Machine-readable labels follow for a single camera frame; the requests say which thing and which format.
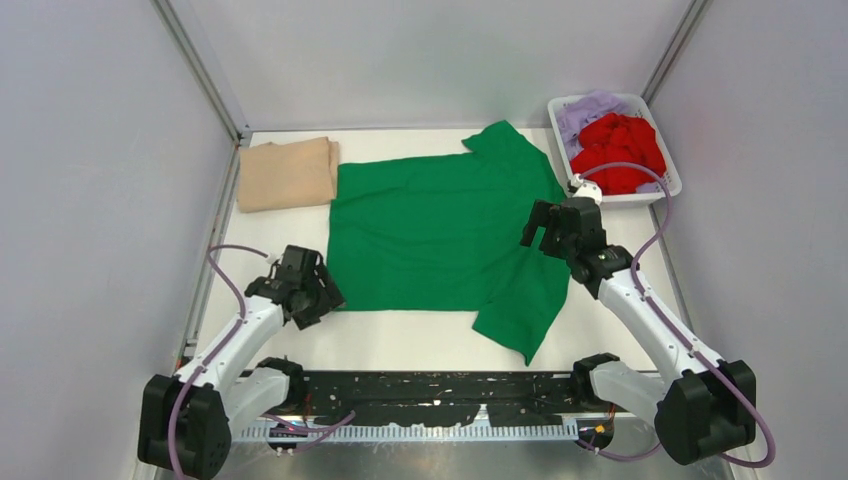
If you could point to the lavender t shirt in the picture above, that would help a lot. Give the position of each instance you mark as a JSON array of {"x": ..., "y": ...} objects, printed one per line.
[{"x": 572, "y": 118}]

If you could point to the grey slotted cable duct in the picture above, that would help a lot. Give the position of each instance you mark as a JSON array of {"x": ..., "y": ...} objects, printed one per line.
[{"x": 478, "y": 431}]

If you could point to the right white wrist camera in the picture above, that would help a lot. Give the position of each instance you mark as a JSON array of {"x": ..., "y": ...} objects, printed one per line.
[{"x": 580, "y": 187}]

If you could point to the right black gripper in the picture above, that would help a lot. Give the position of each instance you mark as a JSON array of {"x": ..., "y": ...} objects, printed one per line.
[{"x": 540, "y": 217}]

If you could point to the green t shirt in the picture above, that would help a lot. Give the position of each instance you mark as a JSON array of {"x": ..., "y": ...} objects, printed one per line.
[{"x": 443, "y": 233}]

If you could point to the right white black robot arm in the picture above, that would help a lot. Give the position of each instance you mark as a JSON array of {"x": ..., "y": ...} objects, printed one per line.
[{"x": 674, "y": 350}]

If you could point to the red t shirt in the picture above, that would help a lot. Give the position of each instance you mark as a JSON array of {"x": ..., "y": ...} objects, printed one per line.
[{"x": 619, "y": 138}]

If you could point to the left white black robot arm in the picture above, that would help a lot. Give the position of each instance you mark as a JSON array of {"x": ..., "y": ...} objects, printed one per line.
[{"x": 189, "y": 419}]

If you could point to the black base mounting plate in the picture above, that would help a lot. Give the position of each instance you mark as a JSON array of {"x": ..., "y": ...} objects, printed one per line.
[{"x": 437, "y": 399}]

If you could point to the folded beige t shirt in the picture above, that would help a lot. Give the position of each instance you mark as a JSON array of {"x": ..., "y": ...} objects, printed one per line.
[{"x": 300, "y": 174}]

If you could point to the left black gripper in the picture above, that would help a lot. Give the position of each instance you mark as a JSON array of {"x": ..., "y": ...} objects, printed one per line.
[{"x": 328, "y": 299}]

